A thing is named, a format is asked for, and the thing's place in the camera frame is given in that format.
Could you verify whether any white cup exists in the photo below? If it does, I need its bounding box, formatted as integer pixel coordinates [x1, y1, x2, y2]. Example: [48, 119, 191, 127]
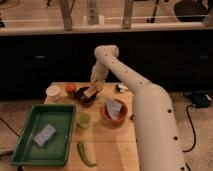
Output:
[46, 85, 61, 101]

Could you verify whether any blue-white sponge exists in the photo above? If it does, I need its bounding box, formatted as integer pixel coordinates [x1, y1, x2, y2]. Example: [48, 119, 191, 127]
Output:
[33, 124, 56, 147]

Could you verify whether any black cable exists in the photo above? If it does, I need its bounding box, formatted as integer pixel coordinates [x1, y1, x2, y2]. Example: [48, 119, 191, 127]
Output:
[182, 103, 198, 154]

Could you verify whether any green plastic tray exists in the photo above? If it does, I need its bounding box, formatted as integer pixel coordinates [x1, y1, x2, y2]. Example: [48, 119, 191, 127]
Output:
[11, 104, 76, 166]

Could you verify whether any small green cup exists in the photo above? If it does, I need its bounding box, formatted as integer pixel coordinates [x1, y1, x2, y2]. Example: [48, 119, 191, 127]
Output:
[77, 113, 90, 129]

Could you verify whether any white cloth in bowl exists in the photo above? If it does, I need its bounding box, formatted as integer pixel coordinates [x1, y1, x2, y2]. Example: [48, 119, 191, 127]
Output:
[105, 97, 122, 120]

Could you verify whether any white remote-like post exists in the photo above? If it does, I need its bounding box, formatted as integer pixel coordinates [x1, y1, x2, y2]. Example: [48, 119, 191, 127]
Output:
[86, 0, 99, 25]

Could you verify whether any black-white small object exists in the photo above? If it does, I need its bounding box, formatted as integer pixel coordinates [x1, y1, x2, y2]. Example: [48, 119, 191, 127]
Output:
[115, 84, 128, 93]

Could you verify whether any red tomato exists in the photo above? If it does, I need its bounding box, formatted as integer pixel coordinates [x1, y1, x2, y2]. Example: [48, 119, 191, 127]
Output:
[65, 82, 76, 93]

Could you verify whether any blue-black device on floor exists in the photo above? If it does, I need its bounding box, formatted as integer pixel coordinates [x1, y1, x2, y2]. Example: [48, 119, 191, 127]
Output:
[190, 92, 211, 108]

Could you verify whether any white eraser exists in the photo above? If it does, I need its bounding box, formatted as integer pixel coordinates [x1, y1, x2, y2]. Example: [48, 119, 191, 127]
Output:
[83, 87, 96, 98]

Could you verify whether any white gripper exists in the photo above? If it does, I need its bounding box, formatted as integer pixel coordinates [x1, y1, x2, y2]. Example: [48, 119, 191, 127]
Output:
[85, 78, 104, 99]

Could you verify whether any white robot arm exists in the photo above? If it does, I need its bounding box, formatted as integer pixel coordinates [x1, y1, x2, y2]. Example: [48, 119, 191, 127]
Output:
[91, 45, 187, 171]

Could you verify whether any orange bowl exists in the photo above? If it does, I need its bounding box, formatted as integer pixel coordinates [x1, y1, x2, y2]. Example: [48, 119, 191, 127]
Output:
[100, 98, 128, 125]

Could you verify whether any dark purple bowl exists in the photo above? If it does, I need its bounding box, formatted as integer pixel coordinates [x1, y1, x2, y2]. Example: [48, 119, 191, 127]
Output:
[75, 86, 98, 107]

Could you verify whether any green chili pepper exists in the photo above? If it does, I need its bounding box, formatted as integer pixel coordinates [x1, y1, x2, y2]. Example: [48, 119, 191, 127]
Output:
[77, 141, 97, 167]

